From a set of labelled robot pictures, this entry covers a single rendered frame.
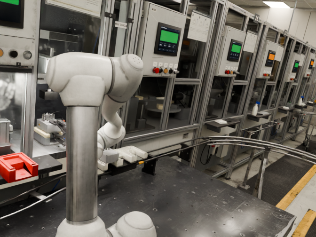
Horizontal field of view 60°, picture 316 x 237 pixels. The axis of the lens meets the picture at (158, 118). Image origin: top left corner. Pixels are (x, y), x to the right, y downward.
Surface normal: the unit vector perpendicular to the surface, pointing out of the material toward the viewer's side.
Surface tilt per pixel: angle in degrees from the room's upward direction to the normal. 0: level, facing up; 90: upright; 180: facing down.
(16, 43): 90
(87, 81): 78
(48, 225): 0
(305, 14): 90
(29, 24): 90
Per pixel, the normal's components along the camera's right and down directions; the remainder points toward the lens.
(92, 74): 0.53, 0.15
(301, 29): -0.64, 0.09
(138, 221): 0.25, -0.96
